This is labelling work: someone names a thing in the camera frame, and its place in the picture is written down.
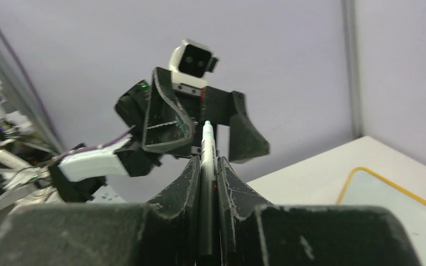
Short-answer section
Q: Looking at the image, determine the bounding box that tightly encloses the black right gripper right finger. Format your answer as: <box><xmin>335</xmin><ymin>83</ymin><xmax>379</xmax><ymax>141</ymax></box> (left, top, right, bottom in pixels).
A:
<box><xmin>217</xmin><ymin>157</ymin><xmax>269</xmax><ymax>265</ymax></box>

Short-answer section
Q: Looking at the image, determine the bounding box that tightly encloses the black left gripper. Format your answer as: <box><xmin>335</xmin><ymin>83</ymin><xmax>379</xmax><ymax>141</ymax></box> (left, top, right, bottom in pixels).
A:
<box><xmin>141</xmin><ymin>67</ymin><xmax>270</xmax><ymax>163</ymax></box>

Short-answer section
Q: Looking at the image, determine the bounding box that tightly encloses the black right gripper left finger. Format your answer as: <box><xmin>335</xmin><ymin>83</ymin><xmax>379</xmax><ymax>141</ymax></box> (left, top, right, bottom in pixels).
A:
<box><xmin>146</xmin><ymin>156</ymin><xmax>201</xmax><ymax>265</ymax></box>

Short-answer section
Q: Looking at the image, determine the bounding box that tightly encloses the green whiteboard marker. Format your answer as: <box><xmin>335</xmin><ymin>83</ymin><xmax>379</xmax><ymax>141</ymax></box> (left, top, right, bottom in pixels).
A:
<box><xmin>196</xmin><ymin>121</ymin><xmax>221</xmax><ymax>265</ymax></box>

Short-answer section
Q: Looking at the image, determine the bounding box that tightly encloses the yellow-framed whiteboard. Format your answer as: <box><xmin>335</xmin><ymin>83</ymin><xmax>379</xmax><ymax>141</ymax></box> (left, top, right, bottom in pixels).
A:
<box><xmin>336</xmin><ymin>167</ymin><xmax>426</xmax><ymax>265</ymax></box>

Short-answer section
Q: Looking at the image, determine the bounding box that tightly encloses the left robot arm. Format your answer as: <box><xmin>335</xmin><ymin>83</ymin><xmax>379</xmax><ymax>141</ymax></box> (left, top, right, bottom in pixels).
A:
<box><xmin>48</xmin><ymin>67</ymin><xmax>270</xmax><ymax>202</ymax></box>

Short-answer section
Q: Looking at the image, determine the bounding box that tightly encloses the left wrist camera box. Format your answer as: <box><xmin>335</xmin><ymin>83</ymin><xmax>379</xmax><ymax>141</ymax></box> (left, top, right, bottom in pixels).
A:
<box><xmin>169</xmin><ymin>39</ymin><xmax>220</xmax><ymax>89</ymax></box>

